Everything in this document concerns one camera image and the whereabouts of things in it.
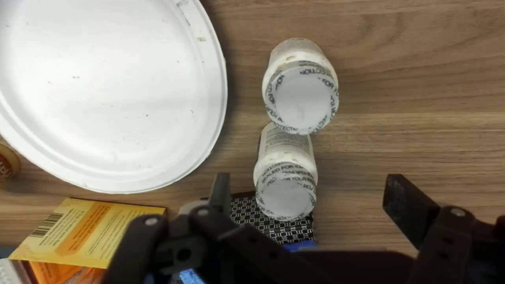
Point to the large white pill bottle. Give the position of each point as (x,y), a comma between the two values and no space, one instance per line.
(301,89)

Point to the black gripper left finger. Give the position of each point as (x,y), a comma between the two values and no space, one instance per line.
(221,198)

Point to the yellow cardboard box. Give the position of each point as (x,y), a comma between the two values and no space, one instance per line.
(79,231)

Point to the small white pill bottle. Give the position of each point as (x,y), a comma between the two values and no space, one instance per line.
(286,179)

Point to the white round plate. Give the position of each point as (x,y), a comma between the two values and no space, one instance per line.
(104,96)

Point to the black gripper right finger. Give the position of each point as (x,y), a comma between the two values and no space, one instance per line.
(410,211)

